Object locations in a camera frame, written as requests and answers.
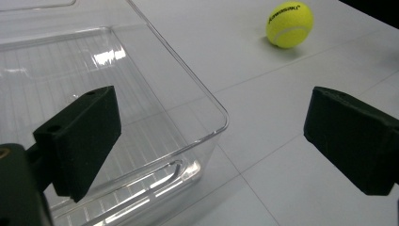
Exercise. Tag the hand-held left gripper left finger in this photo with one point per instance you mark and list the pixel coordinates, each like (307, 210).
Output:
(78, 141)

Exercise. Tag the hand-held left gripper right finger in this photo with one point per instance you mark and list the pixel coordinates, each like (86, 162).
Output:
(354, 144)

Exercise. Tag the clear plastic storage box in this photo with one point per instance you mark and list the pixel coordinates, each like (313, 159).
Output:
(150, 94)

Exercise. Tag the yellow tennis ball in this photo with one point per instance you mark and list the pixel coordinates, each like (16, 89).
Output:
(289, 25)

